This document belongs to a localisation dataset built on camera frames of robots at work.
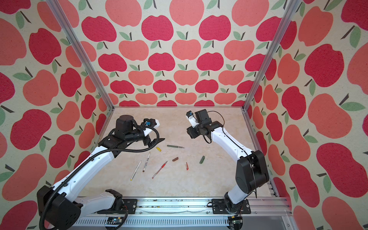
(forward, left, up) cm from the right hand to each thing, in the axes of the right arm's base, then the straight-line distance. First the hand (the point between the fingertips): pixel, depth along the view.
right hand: (194, 128), depth 88 cm
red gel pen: (-22, +20, -17) cm, 34 cm away
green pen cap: (-13, -6, -16) cm, 21 cm away
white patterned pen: (-19, +30, -16) cm, 39 cm away
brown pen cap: (-14, +11, -16) cm, 24 cm away
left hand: (-11, +17, +11) cm, 23 cm away
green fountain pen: (-6, +11, -15) cm, 19 cm away
